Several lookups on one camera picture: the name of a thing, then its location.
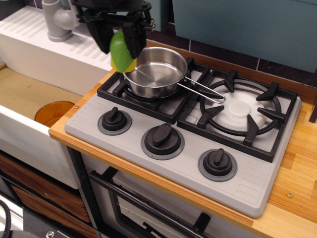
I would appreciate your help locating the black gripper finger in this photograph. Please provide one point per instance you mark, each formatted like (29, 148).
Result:
(135, 38)
(102, 35)

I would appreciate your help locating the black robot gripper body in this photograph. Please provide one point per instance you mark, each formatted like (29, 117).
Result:
(115, 13)

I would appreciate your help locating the green toy corncob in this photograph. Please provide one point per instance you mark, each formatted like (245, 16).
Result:
(121, 59)

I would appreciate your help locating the stainless steel pan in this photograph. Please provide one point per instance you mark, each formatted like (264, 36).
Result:
(162, 72)

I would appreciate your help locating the black left stove knob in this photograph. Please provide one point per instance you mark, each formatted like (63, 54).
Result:
(114, 122)

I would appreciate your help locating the black stove knob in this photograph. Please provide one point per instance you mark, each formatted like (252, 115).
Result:
(114, 122)
(217, 165)
(162, 142)

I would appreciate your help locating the black middle stove knob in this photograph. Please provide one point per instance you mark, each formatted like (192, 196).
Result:
(162, 142)

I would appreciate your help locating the black right stove knob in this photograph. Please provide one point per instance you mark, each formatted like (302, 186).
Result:
(217, 165)

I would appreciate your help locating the grey toy stove top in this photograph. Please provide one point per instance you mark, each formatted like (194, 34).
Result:
(247, 191)

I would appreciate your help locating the grey toy faucet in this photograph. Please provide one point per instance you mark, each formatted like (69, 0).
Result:
(60, 22)

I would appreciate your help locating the white toy sink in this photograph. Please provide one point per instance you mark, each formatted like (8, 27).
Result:
(34, 72)

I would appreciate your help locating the black left burner grate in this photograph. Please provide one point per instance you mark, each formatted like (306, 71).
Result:
(115, 92)

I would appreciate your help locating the black burner grate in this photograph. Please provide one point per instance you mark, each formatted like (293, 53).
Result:
(115, 92)
(252, 117)

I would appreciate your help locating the orange plastic drain disc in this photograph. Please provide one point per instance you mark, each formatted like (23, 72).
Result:
(49, 114)

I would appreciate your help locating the black right burner grate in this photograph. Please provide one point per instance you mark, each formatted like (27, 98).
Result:
(252, 117)

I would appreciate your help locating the wooden drawer fronts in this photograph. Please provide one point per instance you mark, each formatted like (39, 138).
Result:
(46, 196)

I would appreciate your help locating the toy oven door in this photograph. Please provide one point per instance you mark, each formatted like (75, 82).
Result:
(140, 210)

